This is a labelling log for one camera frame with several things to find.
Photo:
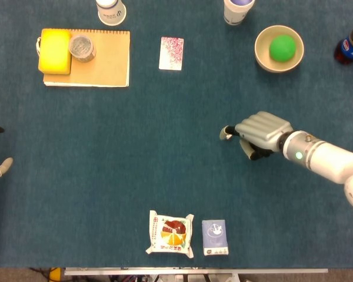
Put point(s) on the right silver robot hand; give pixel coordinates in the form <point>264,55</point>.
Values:
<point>264,129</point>

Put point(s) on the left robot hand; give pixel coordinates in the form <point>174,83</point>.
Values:
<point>4,166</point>

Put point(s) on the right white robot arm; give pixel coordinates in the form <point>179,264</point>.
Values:
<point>326,155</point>

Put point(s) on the beige bowl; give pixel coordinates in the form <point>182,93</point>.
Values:
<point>261,55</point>

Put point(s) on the green ball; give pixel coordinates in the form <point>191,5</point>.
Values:
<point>282,48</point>

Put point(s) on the teal table cloth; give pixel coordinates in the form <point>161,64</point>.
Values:
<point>106,161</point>

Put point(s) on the cola bottle blue cap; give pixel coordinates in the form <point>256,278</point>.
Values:
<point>348,48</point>

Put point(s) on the blue tissue pack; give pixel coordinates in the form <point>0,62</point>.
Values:
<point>214,238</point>

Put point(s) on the red patterned white card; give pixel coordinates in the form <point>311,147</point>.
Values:
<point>171,53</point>

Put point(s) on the yellow plastic item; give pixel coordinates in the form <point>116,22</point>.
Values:
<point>55,275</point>

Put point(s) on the yellow sponge block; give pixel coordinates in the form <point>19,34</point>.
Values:
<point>54,51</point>

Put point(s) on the blue item inside cups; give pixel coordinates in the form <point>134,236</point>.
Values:
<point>240,1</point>

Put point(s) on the kraft spiral notebook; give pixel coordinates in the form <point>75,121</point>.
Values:
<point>106,70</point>

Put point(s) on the white snack packet fruit print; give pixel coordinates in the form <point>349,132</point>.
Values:
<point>170,233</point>

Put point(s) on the upturned white paper cup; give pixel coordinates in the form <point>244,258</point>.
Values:
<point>111,13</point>

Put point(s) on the metal table frame rail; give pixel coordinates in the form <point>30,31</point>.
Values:
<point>194,271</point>

